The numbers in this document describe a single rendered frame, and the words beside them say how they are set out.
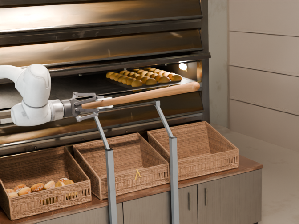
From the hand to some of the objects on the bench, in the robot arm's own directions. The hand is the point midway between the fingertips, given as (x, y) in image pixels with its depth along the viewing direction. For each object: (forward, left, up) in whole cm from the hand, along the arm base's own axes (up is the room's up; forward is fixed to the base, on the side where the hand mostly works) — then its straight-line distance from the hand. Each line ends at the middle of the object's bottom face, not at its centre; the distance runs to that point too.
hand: (104, 103), depth 238 cm
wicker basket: (+8, +123, -90) cm, 153 cm away
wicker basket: (+129, +114, -90) cm, 195 cm away
